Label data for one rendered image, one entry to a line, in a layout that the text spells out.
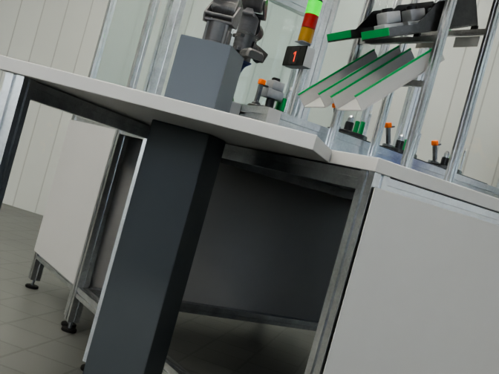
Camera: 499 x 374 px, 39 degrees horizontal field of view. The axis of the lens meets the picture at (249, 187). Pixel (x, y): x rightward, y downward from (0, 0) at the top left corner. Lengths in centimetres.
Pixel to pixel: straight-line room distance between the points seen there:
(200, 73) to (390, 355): 83
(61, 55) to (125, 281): 462
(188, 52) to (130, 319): 69
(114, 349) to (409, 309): 74
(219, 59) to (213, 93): 9
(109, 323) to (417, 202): 83
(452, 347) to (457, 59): 399
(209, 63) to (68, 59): 452
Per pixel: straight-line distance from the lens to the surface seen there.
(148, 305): 180
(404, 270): 158
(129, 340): 183
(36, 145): 628
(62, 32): 636
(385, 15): 188
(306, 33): 248
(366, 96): 179
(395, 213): 153
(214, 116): 137
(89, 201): 287
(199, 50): 181
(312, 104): 199
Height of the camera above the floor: 74
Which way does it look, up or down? level
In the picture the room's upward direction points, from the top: 15 degrees clockwise
